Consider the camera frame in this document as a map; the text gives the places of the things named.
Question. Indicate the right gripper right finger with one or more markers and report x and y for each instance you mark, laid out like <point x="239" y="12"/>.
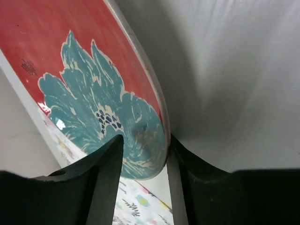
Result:
<point x="202" y="194"/>

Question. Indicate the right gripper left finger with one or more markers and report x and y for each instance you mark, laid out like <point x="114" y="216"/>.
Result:
<point x="83" y="193"/>

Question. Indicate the animal print cloth placemat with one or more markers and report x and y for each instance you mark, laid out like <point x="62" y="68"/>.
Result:
<point x="135" y="205"/>

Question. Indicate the red and teal plate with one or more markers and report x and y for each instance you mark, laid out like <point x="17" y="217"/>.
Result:
<point x="83" y="77"/>

